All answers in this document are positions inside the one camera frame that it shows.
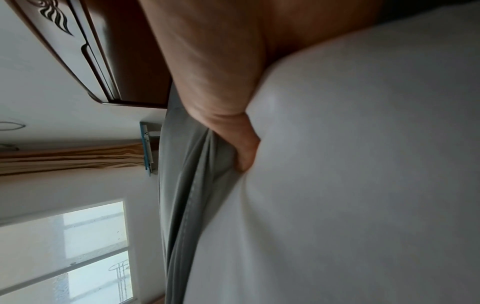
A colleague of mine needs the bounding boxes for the person's right hand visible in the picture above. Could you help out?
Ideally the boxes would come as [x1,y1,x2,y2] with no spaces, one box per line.
[138,0,383,173]

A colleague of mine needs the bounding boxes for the grey pillowcase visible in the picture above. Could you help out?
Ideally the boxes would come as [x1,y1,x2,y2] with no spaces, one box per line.
[157,83,245,304]

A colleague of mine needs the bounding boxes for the white pillow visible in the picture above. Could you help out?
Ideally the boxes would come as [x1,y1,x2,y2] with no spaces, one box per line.
[183,6,480,304]

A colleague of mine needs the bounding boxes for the brown wooden headboard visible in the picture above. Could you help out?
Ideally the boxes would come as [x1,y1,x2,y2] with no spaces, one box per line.
[7,0,174,109]

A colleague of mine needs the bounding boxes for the beige curtain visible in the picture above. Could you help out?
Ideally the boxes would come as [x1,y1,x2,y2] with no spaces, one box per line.
[0,142,146,176]

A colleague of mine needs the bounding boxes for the round ceiling lamp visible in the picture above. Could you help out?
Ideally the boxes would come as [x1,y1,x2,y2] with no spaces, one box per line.
[0,120,27,131]

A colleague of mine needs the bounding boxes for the window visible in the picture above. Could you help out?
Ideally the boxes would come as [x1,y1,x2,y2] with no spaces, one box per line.
[0,200,136,304]

